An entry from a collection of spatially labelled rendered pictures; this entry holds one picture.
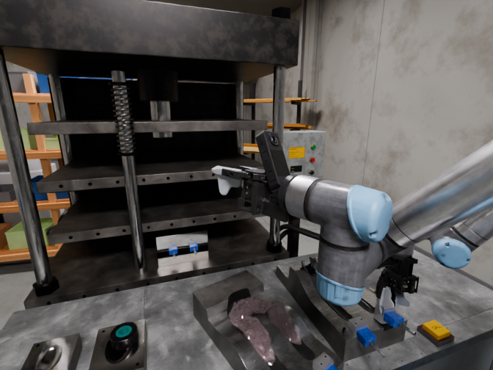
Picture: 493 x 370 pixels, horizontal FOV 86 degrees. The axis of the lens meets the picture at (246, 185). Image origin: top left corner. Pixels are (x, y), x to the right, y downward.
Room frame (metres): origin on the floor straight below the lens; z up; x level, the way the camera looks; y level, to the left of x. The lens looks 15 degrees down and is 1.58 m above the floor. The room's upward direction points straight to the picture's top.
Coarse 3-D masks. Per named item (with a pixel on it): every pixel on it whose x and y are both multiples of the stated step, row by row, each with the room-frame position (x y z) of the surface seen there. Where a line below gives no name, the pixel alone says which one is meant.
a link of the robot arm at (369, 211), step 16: (320, 192) 0.39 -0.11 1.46; (336, 192) 0.37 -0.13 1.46; (352, 192) 0.36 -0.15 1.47; (368, 192) 0.35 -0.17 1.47; (304, 208) 0.40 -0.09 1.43; (320, 208) 0.38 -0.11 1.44; (336, 208) 0.36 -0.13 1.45; (352, 208) 0.34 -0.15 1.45; (368, 208) 0.33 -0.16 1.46; (384, 208) 0.34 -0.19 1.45; (320, 224) 0.39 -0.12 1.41; (336, 224) 0.36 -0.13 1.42; (352, 224) 0.34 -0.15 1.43; (368, 224) 0.33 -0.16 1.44; (384, 224) 0.35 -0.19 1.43; (336, 240) 0.36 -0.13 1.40; (352, 240) 0.35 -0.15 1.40; (368, 240) 0.33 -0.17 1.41
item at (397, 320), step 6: (378, 312) 0.76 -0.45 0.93; (384, 312) 0.74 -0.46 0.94; (390, 312) 0.74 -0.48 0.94; (378, 318) 0.75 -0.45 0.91; (384, 318) 0.73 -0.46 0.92; (390, 318) 0.71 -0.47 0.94; (396, 318) 0.71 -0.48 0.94; (402, 318) 0.71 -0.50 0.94; (390, 324) 0.71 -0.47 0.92; (396, 324) 0.70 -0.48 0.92; (402, 324) 0.69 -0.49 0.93; (408, 330) 0.67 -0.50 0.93
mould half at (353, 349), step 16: (288, 272) 1.09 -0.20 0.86; (304, 272) 0.98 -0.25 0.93; (288, 288) 1.03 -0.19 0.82; (304, 288) 0.92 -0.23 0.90; (304, 304) 0.90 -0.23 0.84; (320, 304) 0.85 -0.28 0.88; (320, 320) 0.80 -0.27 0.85; (336, 320) 0.76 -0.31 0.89; (368, 320) 0.76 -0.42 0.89; (336, 336) 0.72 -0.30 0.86; (352, 336) 0.69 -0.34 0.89; (384, 336) 0.73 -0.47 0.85; (400, 336) 0.75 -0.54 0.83; (336, 352) 0.71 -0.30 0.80; (352, 352) 0.69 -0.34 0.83; (368, 352) 0.71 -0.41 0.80
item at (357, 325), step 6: (354, 318) 0.74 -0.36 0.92; (360, 318) 0.74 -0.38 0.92; (348, 324) 0.73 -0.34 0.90; (354, 324) 0.71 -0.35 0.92; (360, 324) 0.71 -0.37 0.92; (366, 324) 0.71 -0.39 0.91; (354, 330) 0.70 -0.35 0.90; (360, 330) 0.70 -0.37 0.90; (366, 330) 0.70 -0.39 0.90; (360, 336) 0.68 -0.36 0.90; (366, 336) 0.68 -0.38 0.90; (372, 336) 0.68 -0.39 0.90; (360, 342) 0.68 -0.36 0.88; (366, 342) 0.66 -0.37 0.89; (372, 342) 0.66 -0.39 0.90; (378, 348) 0.64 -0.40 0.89; (384, 354) 0.62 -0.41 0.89
